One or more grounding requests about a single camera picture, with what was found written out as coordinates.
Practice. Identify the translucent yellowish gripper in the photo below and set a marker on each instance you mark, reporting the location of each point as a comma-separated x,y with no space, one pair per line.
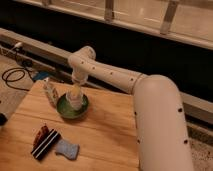
76,92

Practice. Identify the white ceramic cup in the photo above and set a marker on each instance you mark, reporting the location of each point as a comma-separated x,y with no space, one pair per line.
76,104

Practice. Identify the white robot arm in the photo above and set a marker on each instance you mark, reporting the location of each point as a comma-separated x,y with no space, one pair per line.
162,136

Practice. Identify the green ceramic saucer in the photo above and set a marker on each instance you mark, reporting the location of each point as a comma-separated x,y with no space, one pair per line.
67,111

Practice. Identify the blue object on floor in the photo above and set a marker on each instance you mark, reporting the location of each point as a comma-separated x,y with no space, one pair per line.
40,75

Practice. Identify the dark red patterned packet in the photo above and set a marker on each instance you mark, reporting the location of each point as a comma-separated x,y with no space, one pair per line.
40,136

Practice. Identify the blue grey sponge cloth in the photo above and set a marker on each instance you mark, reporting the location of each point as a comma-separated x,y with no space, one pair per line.
67,149

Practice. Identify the black white striped box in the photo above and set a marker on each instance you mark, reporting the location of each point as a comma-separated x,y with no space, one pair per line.
42,149

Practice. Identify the dark object at left edge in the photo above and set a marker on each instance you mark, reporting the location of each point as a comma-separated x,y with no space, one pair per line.
3,119

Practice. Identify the white plug on rail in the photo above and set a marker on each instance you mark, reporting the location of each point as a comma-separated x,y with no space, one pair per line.
18,45

